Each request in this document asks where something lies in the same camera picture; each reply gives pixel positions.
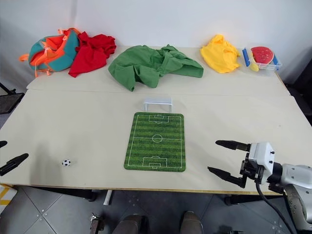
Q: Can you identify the black stand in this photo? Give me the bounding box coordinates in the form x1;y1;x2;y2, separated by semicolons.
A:
0;82;25;115

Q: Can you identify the small white goal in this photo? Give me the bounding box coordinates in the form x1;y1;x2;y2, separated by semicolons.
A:
143;97;174;113

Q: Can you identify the green crumpled cloth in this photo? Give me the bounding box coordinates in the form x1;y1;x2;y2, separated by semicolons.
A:
108;44;204;92

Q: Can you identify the dark metal bracket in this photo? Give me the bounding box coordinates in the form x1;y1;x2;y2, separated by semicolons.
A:
89;212;106;234

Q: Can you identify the red watermelon slice toy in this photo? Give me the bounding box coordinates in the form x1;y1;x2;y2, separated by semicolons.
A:
251;46;275;65

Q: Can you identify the white table leg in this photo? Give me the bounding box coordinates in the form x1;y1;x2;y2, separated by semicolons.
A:
103;190;114;206

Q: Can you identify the dark brown rounded shape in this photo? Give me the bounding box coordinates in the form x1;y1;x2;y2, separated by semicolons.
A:
179;210;203;234
114;214;147;234

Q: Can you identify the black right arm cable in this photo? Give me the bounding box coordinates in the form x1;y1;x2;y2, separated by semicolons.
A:
254;181;297;234

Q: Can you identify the red crumpled cloth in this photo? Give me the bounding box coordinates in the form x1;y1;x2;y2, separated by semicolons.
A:
68;31;117;78

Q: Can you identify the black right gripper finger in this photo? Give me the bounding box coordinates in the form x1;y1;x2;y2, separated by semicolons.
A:
215;139;251;152
207;166;247;189

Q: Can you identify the yellow crumpled cloth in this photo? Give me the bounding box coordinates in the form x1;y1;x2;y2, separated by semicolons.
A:
199;34;242;74

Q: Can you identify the clear plastic box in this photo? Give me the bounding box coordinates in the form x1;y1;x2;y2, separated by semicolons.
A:
242;46;283;78

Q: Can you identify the teal orange backpack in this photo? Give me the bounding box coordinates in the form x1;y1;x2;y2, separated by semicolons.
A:
19;27;82;78

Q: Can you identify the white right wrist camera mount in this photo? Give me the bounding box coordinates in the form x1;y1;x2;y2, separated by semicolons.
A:
248;141;276;172

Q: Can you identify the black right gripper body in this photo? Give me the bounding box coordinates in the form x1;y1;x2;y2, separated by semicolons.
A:
239;152;269;185

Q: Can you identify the green soccer field mat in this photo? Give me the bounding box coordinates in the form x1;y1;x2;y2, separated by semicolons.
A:
123;112;187;172

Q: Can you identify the blue white toy knife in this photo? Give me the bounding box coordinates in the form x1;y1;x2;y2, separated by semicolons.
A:
242;47;251;67

